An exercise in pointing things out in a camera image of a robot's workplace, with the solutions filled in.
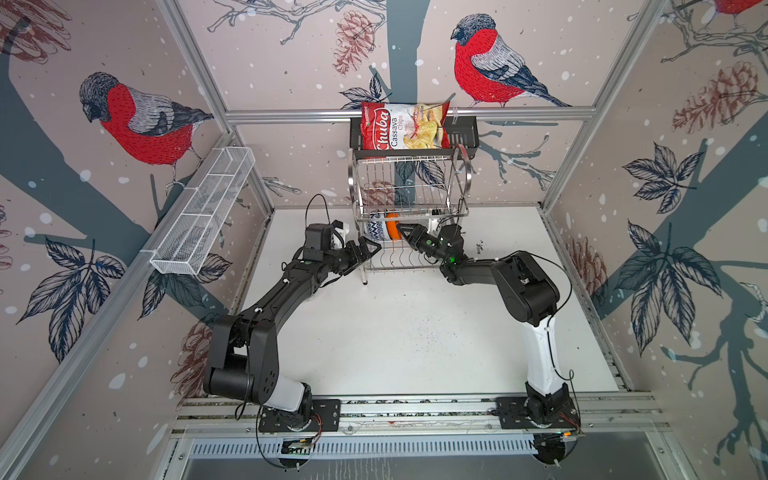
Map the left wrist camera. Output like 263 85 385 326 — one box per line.
304 220 349 251

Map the red patterned bowl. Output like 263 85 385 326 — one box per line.
365 214 386 241

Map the red cassava chips bag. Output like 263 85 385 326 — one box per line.
361 102 450 150

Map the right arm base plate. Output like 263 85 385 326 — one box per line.
490 397 581 430

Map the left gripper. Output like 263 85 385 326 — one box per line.
323 236 380 274

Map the blue floral ceramic bowl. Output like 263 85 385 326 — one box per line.
379 213 390 241

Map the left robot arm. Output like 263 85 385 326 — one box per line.
203 236 382 423

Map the white wire mesh shelf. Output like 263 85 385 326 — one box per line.
150 146 255 276

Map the black wall basket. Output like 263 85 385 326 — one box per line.
349 116 479 160

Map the aluminium front rail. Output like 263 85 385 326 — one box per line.
168 391 671 439

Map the orange plastic bowl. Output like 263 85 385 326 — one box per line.
385 212 402 241

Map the stainless steel dish rack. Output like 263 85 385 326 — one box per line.
348 145 473 283

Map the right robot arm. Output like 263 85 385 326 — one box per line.
397 223 581 428

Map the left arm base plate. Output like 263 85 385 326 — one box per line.
257 399 341 434

